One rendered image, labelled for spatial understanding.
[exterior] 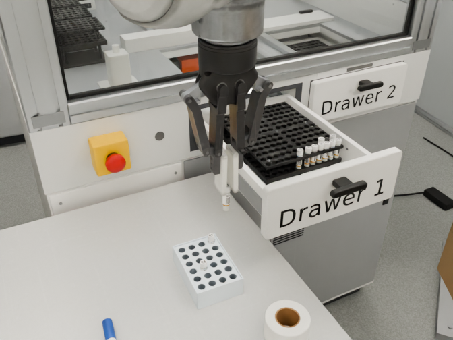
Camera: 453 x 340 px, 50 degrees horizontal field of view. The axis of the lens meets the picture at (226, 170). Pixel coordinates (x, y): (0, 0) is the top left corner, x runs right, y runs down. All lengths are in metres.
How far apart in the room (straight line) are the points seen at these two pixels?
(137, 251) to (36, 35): 0.42
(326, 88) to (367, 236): 0.64
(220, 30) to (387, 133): 0.95
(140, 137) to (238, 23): 0.52
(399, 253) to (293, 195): 1.35
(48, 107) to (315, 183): 0.51
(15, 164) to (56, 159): 1.76
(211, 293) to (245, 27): 0.44
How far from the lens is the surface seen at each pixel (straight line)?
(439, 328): 1.89
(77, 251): 0.98
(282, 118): 1.09
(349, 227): 1.60
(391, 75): 1.35
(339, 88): 1.24
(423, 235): 2.28
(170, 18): 0.39
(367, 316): 1.89
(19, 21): 0.92
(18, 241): 1.04
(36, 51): 0.94
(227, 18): 0.58
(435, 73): 3.14
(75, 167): 1.05
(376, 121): 1.41
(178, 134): 1.08
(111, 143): 0.99
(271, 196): 0.81
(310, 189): 0.86
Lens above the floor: 1.40
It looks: 34 degrees down
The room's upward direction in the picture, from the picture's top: straight up
